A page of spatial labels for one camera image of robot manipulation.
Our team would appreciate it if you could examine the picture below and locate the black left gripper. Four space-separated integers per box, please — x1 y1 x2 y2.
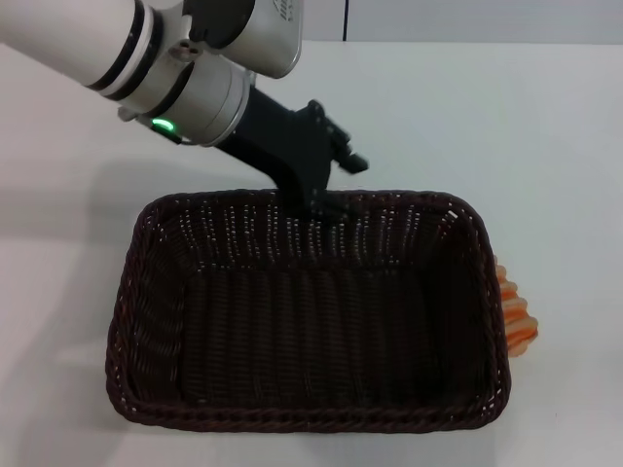
212 87 372 221

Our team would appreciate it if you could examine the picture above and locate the dark brown wicker basket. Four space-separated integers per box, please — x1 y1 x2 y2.
104 189 512 434

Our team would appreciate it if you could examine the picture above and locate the orange striped bread roll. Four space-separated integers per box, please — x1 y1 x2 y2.
494 252 540 360

